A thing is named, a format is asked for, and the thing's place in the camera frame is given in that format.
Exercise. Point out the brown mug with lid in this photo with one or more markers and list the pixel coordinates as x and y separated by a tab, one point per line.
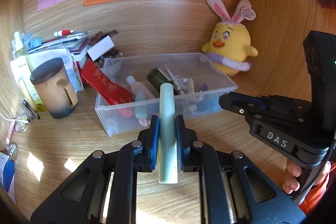
52	92

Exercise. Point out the black pens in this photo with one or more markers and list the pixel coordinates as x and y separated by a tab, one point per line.
30	108

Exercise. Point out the stack of booklets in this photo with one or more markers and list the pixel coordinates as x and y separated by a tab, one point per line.
57	52

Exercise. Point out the clear plastic bin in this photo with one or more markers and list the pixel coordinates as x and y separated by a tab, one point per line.
210	98

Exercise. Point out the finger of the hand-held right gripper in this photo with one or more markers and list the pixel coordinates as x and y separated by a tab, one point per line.
236	103
288	103

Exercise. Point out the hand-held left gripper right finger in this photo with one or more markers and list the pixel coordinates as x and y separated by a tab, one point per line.
179	140

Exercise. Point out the blue white box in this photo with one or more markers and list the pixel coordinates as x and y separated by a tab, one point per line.
6	179

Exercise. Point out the cream tube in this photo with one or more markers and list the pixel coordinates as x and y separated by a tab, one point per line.
26	91

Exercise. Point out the mint green tube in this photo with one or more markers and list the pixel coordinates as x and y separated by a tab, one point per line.
167	121

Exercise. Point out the yellow green spray bottle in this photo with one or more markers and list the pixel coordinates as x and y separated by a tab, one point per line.
19	66

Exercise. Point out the yellow chick plush toy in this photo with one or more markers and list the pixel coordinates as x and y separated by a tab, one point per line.
231	43

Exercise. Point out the eyeglasses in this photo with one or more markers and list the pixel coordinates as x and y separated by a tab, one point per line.
26	120

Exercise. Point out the pink stick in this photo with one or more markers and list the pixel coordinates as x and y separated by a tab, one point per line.
9	133

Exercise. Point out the red gift pouch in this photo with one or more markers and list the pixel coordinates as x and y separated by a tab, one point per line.
105	85

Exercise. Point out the white bowl of beads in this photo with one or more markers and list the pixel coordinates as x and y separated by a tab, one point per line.
113	53

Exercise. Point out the teal bottle cap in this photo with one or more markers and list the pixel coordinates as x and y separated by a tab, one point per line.
37	42

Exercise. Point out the purple small bottle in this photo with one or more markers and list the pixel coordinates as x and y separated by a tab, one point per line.
204	87

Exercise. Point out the person's right hand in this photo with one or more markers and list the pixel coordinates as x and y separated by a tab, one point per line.
292	176

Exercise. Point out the white patterned pen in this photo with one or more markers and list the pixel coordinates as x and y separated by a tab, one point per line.
176	82

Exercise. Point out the red white marker pen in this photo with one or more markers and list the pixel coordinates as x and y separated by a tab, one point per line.
64	33

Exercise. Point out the dark green bottle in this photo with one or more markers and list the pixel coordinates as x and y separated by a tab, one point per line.
156	78

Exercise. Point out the white sachet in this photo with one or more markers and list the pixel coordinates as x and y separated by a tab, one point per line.
27	37

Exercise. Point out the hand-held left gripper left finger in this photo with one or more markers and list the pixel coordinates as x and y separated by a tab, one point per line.
155	140

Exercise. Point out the white pink cosmetic tube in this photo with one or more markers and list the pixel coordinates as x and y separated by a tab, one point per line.
139	98

